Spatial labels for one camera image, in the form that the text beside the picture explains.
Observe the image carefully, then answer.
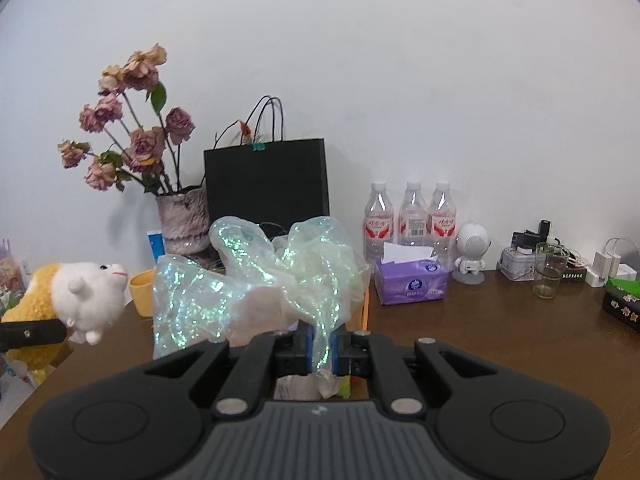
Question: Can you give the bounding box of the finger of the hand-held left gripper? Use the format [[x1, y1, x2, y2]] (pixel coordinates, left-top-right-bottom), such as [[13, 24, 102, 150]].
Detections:
[[0, 318, 68, 354]]

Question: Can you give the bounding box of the black flower pattern box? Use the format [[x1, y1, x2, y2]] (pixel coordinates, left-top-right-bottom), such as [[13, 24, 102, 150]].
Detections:
[[601, 280, 640, 333]]

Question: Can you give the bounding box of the iridescent plastic bag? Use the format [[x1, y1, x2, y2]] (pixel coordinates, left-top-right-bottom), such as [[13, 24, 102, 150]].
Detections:
[[151, 215, 371, 396]]

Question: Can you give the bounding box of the yellow cup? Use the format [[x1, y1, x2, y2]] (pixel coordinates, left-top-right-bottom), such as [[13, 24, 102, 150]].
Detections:
[[127, 268, 157, 318]]

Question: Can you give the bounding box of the white charger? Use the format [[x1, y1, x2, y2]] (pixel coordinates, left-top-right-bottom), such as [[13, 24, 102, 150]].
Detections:
[[586, 236, 638, 288]]

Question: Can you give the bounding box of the dried pink rose bouquet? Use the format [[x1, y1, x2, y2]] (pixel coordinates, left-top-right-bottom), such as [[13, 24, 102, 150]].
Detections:
[[56, 42, 197, 196]]

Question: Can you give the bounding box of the clear drinking glass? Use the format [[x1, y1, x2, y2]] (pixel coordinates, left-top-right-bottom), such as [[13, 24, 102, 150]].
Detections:
[[531, 242, 571, 300]]

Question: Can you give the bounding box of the yellow and white plush toy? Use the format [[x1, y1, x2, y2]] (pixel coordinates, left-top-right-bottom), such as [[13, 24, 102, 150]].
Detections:
[[0, 260, 128, 386]]

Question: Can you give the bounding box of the black electronic device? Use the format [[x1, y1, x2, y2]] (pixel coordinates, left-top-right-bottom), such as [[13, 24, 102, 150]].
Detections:
[[511, 220, 553, 248]]

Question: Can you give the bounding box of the mottled purple vase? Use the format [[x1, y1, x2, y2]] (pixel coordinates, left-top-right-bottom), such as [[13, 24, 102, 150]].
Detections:
[[155, 185, 211, 256]]

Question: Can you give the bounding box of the white robot figure speaker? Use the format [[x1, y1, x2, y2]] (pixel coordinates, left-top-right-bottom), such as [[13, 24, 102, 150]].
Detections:
[[452, 222, 493, 286]]

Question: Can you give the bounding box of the stationery display rack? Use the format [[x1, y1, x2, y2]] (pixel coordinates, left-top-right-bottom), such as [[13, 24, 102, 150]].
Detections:
[[0, 237, 33, 321]]

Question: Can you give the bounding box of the purple tissue pack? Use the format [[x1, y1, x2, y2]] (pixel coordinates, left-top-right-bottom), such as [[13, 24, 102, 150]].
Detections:
[[374, 241, 450, 307]]

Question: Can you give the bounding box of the black paper bag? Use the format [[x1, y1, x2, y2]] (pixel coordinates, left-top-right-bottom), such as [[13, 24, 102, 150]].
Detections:
[[202, 94, 331, 241]]

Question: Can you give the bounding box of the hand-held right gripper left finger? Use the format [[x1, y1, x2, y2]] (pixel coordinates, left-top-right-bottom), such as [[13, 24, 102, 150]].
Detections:
[[142, 320, 317, 419]]

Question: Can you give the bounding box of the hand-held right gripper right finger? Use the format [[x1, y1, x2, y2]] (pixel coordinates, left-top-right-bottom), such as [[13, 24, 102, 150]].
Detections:
[[327, 330, 502, 419]]

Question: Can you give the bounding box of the clear water bottle red label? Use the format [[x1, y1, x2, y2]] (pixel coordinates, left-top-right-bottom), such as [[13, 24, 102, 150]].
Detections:
[[429, 181, 458, 261], [397, 180, 429, 248], [363, 181, 394, 263]]

